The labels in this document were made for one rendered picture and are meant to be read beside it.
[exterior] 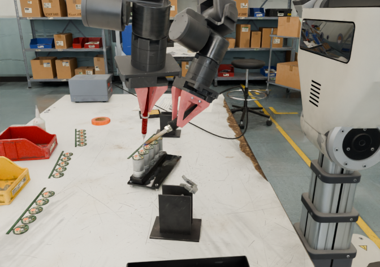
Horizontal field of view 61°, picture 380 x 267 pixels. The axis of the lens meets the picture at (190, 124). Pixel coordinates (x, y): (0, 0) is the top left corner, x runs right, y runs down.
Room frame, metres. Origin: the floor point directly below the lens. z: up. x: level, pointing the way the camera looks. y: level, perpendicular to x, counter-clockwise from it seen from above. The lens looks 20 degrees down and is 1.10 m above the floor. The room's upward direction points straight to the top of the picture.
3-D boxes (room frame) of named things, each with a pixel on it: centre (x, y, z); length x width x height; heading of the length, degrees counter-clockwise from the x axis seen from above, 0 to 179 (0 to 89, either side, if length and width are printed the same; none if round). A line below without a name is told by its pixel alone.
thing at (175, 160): (0.67, 0.08, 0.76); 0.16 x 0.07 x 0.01; 164
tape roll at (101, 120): (1.02, 0.30, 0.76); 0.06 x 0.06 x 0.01
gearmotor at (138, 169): (0.62, 0.11, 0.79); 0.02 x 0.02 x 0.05
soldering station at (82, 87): (1.31, 0.41, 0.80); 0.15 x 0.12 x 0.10; 93
